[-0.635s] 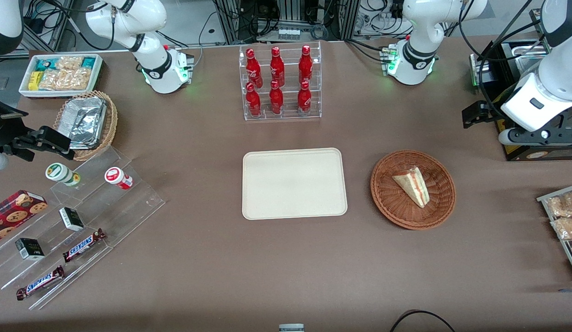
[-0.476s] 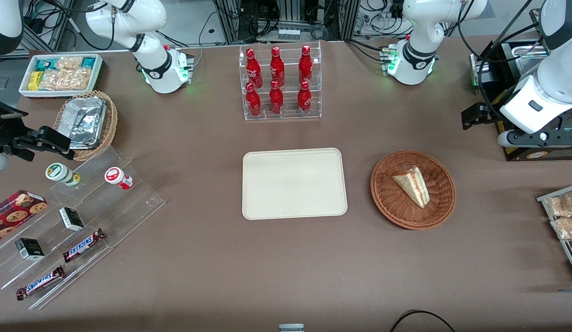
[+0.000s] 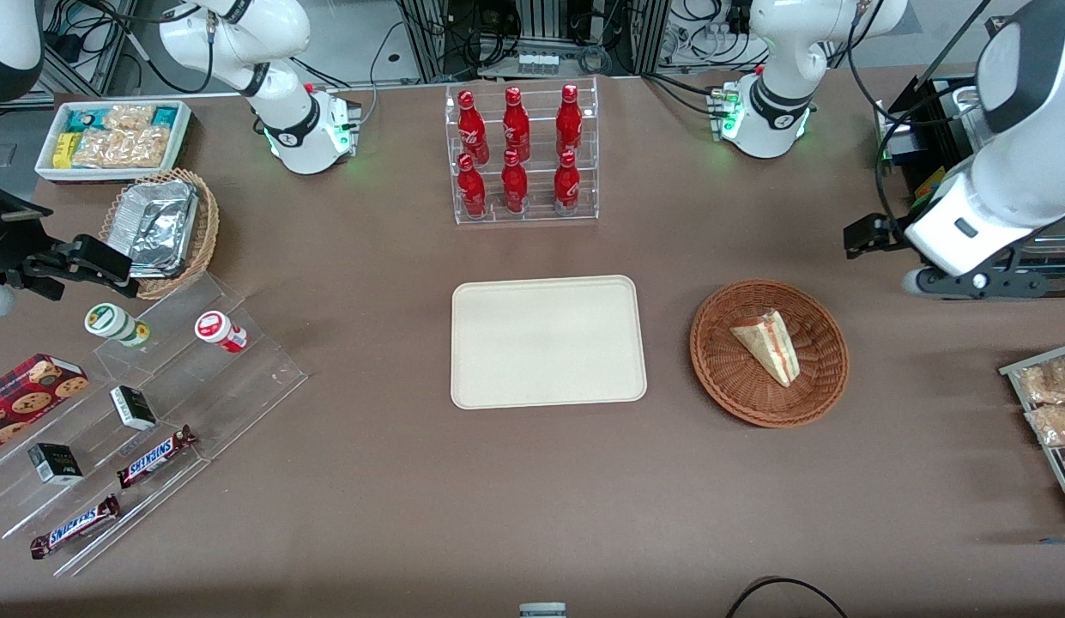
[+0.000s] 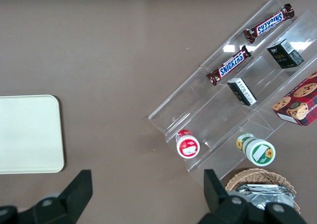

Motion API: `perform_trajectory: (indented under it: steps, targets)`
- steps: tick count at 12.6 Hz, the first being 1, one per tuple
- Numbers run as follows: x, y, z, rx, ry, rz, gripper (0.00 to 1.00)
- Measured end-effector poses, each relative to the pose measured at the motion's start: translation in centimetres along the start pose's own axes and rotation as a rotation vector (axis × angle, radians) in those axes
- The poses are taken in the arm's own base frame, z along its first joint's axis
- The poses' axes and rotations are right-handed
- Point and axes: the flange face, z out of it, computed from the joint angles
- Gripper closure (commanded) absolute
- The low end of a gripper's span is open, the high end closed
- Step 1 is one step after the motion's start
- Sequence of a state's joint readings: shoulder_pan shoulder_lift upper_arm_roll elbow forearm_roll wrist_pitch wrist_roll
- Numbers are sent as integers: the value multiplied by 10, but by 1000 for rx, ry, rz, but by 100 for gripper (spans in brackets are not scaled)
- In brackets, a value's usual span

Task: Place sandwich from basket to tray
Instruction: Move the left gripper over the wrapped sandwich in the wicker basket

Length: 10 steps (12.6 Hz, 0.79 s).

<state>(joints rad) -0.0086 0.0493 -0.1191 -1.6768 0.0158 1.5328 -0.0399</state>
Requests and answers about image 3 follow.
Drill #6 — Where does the clear acrylic stepped shelf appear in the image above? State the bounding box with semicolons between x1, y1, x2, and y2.
0;272;309;579

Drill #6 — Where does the white snack bin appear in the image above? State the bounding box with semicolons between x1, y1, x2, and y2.
33;100;193;185

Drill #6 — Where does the clear acrylic bottle rack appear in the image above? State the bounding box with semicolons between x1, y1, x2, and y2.
444;76;601;227

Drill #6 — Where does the beige rectangular tray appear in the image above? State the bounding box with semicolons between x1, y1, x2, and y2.
450;274;649;411

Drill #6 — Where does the small black box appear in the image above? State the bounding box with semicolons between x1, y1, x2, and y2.
27;442;85;487
109;385;159;432

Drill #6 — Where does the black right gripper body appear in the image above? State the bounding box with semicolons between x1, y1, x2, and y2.
0;179;71;300

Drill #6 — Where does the red cola bottle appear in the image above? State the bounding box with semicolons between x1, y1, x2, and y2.
501;86;532;162
499;148;529;215
555;83;584;161
456;153;488;219
553;150;582;216
457;89;491;166

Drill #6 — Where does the round brown wicker basket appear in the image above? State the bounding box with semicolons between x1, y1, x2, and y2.
689;278;850;429

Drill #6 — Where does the red lid cup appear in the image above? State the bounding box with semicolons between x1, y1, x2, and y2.
194;310;249;354

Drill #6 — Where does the black hot food display case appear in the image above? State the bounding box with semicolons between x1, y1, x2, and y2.
874;0;1065;301

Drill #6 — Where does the snickers bar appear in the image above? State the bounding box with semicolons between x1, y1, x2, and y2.
115;424;199;491
29;493;122;560

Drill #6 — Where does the red plaid cookie box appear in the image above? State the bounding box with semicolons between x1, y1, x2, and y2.
0;353;90;457

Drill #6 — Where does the clear rice cracker bag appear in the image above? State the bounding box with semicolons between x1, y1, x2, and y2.
72;127;171;169

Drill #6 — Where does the triangular sandwich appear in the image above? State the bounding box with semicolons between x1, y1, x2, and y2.
729;309;802;389

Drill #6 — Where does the aluminium frame rack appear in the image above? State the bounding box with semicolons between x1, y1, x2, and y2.
395;0;672;83

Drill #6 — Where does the clear fried snack bag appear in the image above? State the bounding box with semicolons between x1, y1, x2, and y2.
1025;402;1065;448
1014;355;1065;406

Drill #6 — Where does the black looped cable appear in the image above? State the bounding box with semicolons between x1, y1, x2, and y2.
724;576;850;618

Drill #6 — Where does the light brown wicker basket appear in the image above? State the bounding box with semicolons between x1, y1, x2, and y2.
98;167;221;301

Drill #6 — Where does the green lid cup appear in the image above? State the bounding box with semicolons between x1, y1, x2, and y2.
83;302;152;349

